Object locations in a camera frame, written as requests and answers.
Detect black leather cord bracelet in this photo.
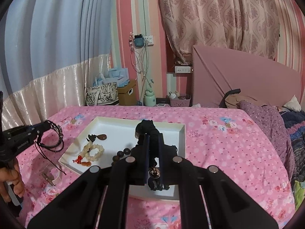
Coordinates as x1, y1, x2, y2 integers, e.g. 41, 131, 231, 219
34, 120, 67, 175

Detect red orange charm pendant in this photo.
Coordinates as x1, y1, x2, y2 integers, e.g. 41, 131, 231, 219
73, 155, 92, 167

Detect cream bead bracelet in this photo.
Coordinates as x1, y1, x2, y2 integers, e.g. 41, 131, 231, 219
79, 141, 105, 162

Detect brown teardrop pendant black cord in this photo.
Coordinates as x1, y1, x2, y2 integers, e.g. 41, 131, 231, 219
86, 133, 108, 143

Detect dark wooden bead bracelet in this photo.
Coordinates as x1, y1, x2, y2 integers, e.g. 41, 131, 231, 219
111, 144, 139, 170

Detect black fluffy scrunchie with charms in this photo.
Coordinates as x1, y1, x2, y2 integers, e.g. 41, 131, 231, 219
131, 120, 170, 191

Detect black hair claw clip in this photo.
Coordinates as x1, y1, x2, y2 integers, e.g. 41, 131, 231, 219
163, 145, 178, 161

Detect person's left hand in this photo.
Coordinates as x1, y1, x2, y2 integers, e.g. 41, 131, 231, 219
0, 158, 25, 203

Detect white shallow tray box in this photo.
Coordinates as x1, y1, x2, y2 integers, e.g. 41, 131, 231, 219
58, 116, 187, 202

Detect pink floral bed sheet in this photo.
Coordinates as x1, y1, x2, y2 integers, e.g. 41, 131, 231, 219
18, 106, 295, 228

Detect green patterned fabric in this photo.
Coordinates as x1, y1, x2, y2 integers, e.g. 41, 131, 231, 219
293, 180, 305, 210

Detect black white patterned bag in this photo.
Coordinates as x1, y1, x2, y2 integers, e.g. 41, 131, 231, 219
85, 82, 119, 106

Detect blue and cream curtain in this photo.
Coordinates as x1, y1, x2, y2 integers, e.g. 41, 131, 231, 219
1, 0, 112, 130

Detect brown cardboard box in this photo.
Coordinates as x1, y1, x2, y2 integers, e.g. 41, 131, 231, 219
118, 80, 137, 106

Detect light blue paper bag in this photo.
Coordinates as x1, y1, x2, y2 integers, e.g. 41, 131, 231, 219
93, 68, 130, 88

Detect purple dotted blanket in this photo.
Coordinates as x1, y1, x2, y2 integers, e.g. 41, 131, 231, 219
238, 100, 295, 180

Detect dark blue patterned quilt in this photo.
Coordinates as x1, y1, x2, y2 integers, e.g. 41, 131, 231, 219
280, 110, 305, 182

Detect mint green bottle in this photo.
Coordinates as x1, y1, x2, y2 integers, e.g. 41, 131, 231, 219
144, 90, 156, 107

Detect pink plastic basket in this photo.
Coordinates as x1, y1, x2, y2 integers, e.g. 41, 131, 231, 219
170, 95, 191, 107

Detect white pillow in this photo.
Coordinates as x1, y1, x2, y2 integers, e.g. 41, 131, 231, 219
283, 95, 302, 112

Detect pink headboard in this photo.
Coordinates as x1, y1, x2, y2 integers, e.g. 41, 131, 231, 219
192, 46, 302, 108

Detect white power strip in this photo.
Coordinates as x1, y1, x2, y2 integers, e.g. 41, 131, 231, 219
175, 66, 193, 74

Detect pink patterned curtain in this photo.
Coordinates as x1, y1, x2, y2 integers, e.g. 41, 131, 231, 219
159, 0, 280, 64

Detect black strap on headboard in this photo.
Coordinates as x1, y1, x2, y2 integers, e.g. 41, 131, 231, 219
219, 88, 242, 108

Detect white hanging cables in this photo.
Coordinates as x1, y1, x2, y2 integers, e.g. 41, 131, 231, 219
129, 47, 153, 96

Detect wall socket with blue charger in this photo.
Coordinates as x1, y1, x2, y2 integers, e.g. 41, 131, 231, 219
129, 32, 154, 49

